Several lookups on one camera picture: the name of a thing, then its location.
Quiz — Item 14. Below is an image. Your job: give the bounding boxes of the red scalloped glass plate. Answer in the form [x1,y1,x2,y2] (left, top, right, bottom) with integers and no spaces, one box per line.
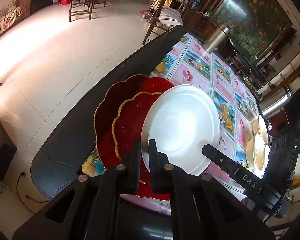
[111,90,171,202]

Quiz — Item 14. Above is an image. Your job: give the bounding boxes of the white foam plate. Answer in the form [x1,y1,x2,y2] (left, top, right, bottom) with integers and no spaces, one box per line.
[141,85,221,176]

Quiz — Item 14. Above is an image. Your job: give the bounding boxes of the steel kettle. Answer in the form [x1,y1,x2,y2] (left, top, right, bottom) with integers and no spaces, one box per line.
[259,86,293,118]

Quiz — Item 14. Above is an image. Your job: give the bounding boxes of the colourful fruit pattern tablecloth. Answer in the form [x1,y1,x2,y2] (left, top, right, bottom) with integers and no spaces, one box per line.
[81,31,266,217]

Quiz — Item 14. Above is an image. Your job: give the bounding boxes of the steel thermos flask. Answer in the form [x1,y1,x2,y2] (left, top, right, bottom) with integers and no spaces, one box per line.
[203,24,229,54]

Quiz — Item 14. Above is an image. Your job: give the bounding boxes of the large landscape painting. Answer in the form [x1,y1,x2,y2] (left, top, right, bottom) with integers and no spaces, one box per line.
[210,0,292,63]

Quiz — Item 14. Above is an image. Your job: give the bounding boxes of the striped cushion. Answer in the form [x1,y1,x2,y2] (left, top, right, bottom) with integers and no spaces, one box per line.
[158,7,183,28]

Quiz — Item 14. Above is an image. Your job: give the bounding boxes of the floral sofa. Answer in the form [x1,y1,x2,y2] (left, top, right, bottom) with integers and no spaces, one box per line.
[0,0,31,36]

